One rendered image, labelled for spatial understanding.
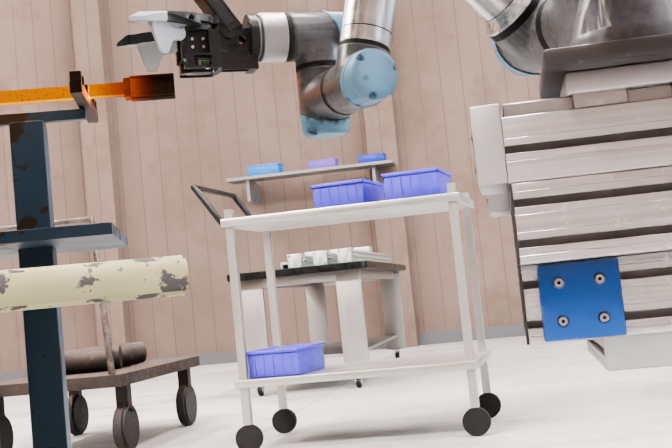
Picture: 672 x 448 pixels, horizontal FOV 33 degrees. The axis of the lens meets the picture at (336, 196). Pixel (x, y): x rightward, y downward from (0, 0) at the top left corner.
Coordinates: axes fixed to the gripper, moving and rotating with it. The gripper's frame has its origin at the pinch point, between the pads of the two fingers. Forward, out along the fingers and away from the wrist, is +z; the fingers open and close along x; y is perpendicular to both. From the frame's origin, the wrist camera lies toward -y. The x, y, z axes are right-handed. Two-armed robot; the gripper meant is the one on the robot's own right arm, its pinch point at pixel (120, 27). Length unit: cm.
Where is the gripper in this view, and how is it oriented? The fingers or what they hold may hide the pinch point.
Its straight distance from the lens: 169.2
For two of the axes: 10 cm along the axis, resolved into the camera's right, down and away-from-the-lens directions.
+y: 1.0, 9.9, -0.9
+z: -9.5, 0.7, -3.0
